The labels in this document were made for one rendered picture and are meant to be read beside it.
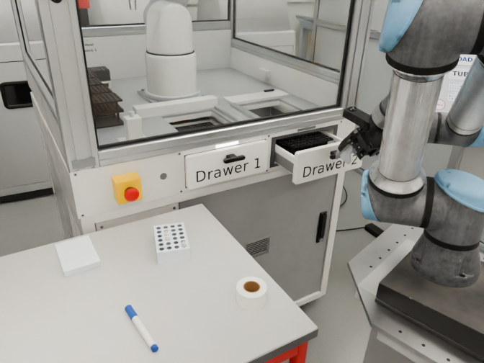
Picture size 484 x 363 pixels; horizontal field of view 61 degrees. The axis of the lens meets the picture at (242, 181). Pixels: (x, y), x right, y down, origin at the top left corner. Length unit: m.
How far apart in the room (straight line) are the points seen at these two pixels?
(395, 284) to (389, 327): 0.09
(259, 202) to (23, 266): 0.78
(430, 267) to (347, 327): 1.05
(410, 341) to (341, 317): 1.11
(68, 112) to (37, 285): 0.42
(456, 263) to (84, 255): 0.88
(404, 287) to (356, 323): 1.07
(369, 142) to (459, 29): 0.59
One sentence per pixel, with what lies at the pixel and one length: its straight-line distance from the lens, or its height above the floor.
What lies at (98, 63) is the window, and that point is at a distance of 1.12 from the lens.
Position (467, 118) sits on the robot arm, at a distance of 0.98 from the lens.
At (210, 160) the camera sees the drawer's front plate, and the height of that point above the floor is 0.90.
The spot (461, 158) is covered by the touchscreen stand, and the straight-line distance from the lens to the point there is 1.82.
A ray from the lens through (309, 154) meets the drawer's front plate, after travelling 1.32.
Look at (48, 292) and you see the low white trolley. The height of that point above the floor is 0.76.
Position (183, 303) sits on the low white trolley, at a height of 0.76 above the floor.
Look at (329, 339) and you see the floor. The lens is 1.97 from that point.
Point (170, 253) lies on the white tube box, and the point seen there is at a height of 0.79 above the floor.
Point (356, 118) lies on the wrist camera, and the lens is 1.26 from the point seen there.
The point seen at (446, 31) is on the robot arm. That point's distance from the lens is 0.71.
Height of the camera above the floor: 1.45
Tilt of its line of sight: 28 degrees down
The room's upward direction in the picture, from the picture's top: 2 degrees clockwise
